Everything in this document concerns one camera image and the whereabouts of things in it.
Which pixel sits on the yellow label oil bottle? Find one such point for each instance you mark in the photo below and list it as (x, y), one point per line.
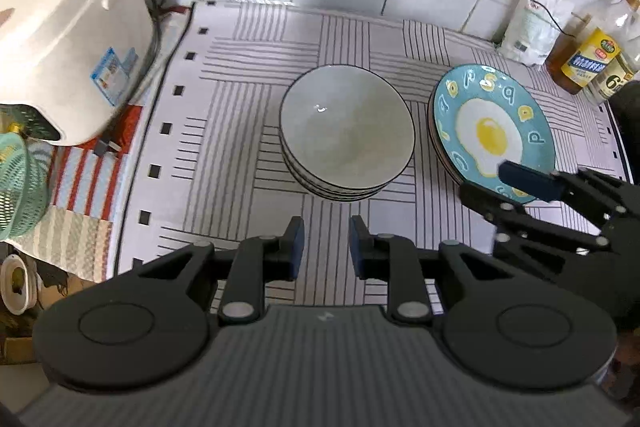
(585, 62)

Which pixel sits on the colourful striped towel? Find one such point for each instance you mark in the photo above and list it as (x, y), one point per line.
(75, 187)

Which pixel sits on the yellow cap vinegar bottle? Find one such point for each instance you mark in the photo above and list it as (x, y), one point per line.
(612, 82)

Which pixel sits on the black power plug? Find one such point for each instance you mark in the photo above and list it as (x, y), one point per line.
(107, 148)

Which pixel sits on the blue fried egg plate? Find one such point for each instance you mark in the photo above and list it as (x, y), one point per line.
(490, 132)

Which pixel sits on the white rice cooker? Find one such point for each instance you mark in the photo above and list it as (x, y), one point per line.
(65, 32)

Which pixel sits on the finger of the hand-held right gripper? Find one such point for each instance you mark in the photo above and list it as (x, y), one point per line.
(530, 182)
(485, 199)

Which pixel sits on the beige black-rimmed bowl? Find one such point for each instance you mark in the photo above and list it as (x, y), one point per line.
(345, 127)

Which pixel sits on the striped grey table mat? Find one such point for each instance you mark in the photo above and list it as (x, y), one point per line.
(225, 157)

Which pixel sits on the green plastic basket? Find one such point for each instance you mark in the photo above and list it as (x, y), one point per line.
(20, 187)

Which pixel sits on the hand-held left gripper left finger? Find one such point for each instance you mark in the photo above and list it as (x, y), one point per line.
(297, 247)

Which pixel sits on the small white dish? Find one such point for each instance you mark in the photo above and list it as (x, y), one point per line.
(17, 282)

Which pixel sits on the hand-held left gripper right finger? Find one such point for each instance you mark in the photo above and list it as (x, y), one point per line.
(356, 247)

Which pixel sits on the white seasoning bag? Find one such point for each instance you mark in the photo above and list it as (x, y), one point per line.
(530, 32)

